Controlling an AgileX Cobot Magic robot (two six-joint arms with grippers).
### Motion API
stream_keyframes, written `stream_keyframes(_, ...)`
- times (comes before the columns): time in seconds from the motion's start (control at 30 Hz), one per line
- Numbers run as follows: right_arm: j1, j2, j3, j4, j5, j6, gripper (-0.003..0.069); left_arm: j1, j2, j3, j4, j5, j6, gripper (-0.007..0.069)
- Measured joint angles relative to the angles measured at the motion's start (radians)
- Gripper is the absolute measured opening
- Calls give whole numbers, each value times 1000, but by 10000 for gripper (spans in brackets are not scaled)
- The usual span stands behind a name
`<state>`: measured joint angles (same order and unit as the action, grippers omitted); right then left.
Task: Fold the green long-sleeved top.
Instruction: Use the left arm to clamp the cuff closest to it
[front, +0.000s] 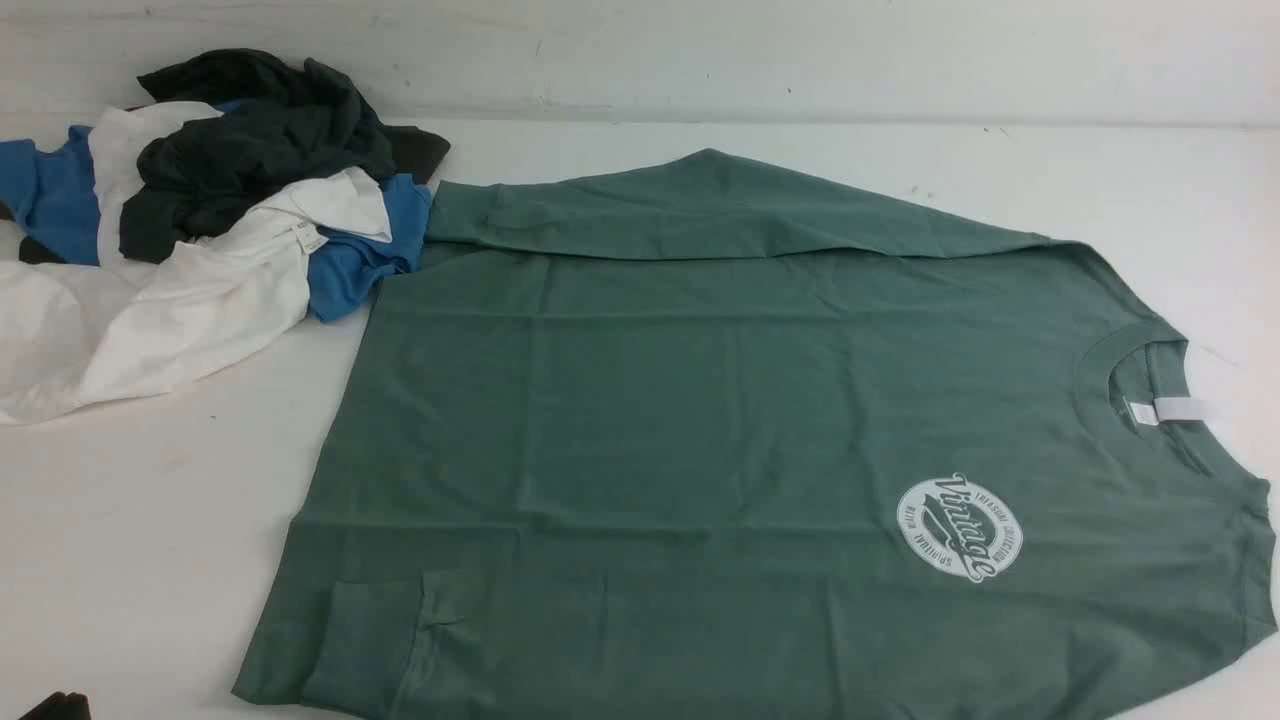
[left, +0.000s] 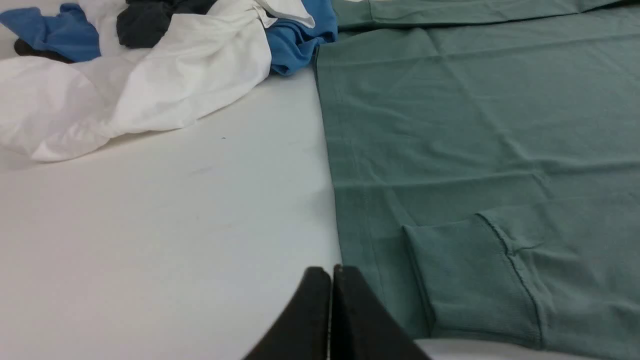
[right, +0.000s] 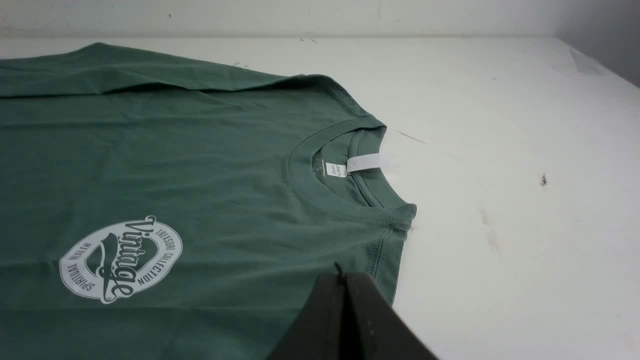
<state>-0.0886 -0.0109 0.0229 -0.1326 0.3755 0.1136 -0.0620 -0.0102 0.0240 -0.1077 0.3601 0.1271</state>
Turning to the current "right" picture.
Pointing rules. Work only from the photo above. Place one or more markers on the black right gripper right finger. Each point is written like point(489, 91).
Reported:
point(375, 331)

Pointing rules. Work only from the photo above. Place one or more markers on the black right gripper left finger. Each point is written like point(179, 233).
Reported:
point(316, 332)

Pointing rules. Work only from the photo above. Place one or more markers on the green long-sleeve top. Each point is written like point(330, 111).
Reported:
point(155, 207)

